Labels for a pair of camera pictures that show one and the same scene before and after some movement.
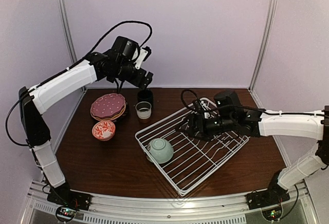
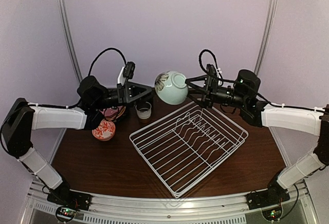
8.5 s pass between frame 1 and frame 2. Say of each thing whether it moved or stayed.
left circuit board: stayed
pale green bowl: moved
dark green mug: stayed
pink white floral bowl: stayed
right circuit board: stayed
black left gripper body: moved
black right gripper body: moved
